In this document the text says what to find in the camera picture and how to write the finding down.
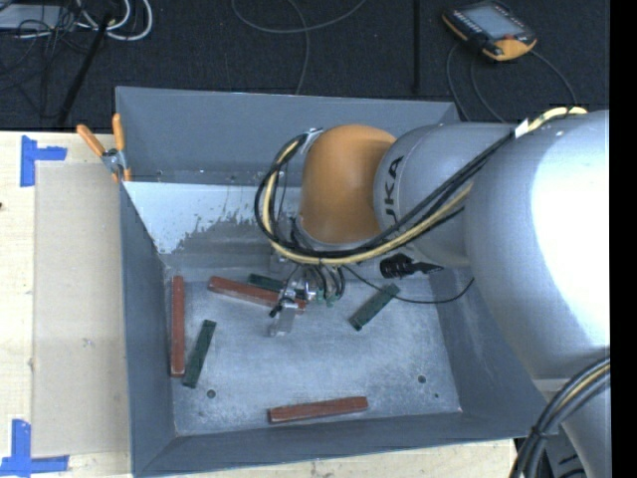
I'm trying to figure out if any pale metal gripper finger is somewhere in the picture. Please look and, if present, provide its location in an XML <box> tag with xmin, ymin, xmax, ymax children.
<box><xmin>269</xmin><ymin>289</ymin><xmax>296</xmax><ymax>338</ymax></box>
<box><xmin>280</xmin><ymin>299</ymin><xmax>301</xmax><ymax>338</ymax></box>

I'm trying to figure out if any dark green flat block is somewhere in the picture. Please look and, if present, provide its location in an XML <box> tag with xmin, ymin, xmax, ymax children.
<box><xmin>346</xmin><ymin>282</ymin><xmax>401</xmax><ymax>333</ymax></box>
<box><xmin>181</xmin><ymin>319</ymin><xmax>219</xmax><ymax>389</ymax></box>
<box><xmin>246</xmin><ymin>272</ymin><xmax>288</xmax><ymax>293</ymax></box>

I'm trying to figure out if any grey metal bin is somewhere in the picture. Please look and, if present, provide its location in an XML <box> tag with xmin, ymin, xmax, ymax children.
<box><xmin>114</xmin><ymin>86</ymin><xmax>559</xmax><ymax>478</ymax></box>

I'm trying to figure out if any red-brown flat block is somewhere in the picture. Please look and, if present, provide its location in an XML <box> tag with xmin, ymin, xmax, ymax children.
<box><xmin>169</xmin><ymin>274</ymin><xmax>187</xmax><ymax>379</ymax></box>
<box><xmin>266</xmin><ymin>395</ymin><xmax>370</xmax><ymax>425</ymax></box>
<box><xmin>206</xmin><ymin>275</ymin><xmax>309</xmax><ymax>315</ymax></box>

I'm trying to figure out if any pale wood flat board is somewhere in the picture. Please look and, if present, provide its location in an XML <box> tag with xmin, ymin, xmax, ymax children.
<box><xmin>30</xmin><ymin>160</ymin><xmax>132</xmax><ymax>460</ymax></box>

